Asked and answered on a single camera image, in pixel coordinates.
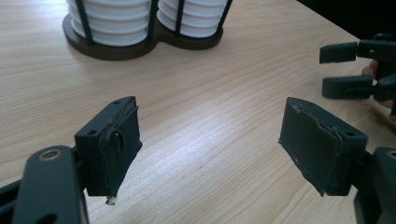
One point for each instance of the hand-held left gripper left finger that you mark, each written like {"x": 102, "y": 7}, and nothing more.
{"x": 109, "y": 149}

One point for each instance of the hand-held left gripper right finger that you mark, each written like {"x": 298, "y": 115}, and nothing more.
{"x": 317, "y": 149}

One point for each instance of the stack of white paper cups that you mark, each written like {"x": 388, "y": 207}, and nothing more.
{"x": 118, "y": 21}
{"x": 199, "y": 18}

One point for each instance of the black curtain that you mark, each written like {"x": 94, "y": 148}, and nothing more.
{"x": 358, "y": 15}

